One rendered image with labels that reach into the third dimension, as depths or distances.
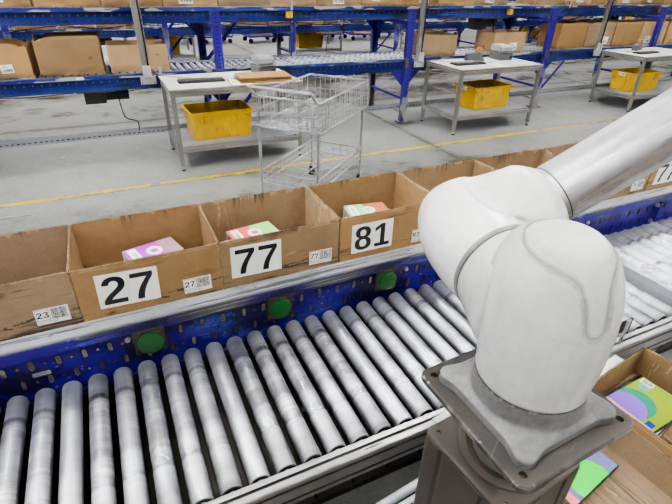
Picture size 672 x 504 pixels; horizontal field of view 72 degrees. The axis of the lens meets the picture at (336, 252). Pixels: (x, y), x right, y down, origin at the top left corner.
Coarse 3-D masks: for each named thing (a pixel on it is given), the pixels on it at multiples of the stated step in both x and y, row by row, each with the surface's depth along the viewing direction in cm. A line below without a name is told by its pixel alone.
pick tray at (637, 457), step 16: (608, 448) 113; (624, 448) 109; (640, 448) 106; (656, 448) 102; (624, 464) 109; (640, 464) 107; (656, 464) 103; (608, 480) 105; (624, 480) 106; (640, 480) 106; (656, 480) 104; (592, 496) 102; (608, 496) 102; (624, 496) 102; (640, 496) 102; (656, 496) 102
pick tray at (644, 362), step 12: (648, 348) 130; (624, 360) 126; (636, 360) 131; (648, 360) 131; (660, 360) 128; (612, 372) 124; (624, 372) 130; (636, 372) 135; (648, 372) 132; (660, 372) 129; (600, 384) 123; (612, 384) 129; (660, 384) 130; (636, 420) 109; (648, 432) 107; (660, 444) 105
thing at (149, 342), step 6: (144, 336) 131; (150, 336) 131; (156, 336) 132; (138, 342) 131; (144, 342) 131; (150, 342) 132; (156, 342) 133; (162, 342) 134; (138, 348) 132; (144, 348) 132; (150, 348) 133; (156, 348) 134
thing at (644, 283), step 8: (624, 272) 180; (632, 272) 177; (632, 280) 178; (640, 280) 175; (648, 280) 172; (640, 288) 176; (648, 288) 173; (656, 288) 170; (664, 288) 168; (656, 296) 171; (664, 296) 168
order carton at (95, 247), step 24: (120, 216) 148; (144, 216) 152; (168, 216) 155; (192, 216) 158; (72, 240) 140; (96, 240) 148; (120, 240) 152; (144, 240) 155; (192, 240) 163; (216, 240) 136; (72, 264) 130; (96, 264) 152; (120, 264) 125; (144, 264) 128; (168, 264) 131; (192, 264) 135; (216, 264) 138; (168, 288) 135; (216, 288) 142; (96, 312) 129; (120, 312) 132
